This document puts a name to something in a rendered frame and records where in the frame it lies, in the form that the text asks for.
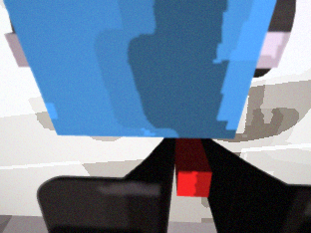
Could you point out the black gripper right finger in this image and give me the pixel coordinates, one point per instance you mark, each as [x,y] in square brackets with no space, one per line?
[245,199]

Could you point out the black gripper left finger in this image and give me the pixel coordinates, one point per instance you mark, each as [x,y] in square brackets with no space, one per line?
[140,200]

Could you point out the red-headed metal pin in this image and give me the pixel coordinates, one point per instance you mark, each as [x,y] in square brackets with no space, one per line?
[192,170]

